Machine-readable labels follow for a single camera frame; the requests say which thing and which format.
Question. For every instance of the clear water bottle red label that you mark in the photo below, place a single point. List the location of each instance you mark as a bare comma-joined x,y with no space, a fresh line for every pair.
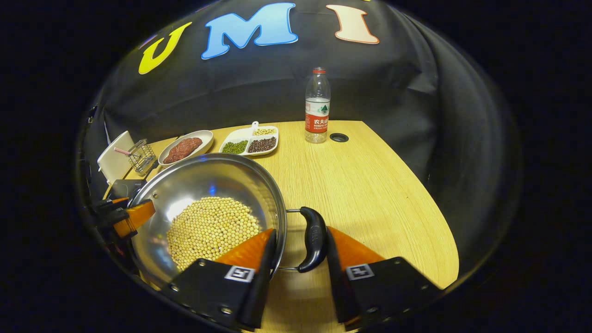
317,115

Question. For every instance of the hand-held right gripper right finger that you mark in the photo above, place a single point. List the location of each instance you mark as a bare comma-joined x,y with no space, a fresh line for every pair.
340,286

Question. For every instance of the white plate with meat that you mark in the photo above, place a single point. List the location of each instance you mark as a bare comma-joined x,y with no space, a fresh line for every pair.
185,149

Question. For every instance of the pink striped straw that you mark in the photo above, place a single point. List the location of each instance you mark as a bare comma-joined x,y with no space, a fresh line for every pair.
121,151

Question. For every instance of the white toaster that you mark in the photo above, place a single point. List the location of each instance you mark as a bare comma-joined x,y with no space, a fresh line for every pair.
113,162

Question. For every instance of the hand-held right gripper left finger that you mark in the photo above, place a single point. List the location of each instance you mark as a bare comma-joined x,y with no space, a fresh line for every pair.
263,286

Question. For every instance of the black induction cooktop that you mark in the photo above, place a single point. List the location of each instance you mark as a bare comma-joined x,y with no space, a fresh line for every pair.
122,188

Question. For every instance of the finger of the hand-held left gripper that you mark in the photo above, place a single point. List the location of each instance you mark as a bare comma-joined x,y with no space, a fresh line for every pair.
136,215
108,206

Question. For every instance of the steel pot with soybeans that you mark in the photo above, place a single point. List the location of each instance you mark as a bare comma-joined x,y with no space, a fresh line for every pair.
208,194

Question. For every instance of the white divided dish with beans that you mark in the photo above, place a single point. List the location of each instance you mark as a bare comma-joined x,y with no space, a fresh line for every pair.
249,144

